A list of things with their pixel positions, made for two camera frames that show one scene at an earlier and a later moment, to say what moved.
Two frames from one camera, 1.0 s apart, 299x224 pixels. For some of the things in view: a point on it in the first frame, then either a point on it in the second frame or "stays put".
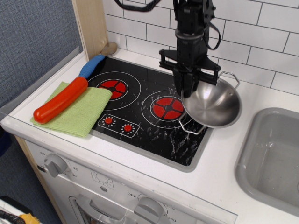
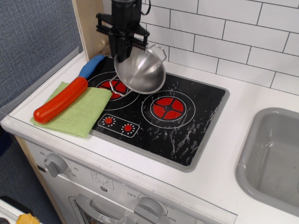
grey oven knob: x=149 y=209 stays put
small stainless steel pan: x=210 y=105 -> x=143 y=73
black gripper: x=191 y=56 -> x=125 y=21
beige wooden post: x=90 y=17 stays put
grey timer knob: x=54 y=164 stays put
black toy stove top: x=142 y=115 stays put
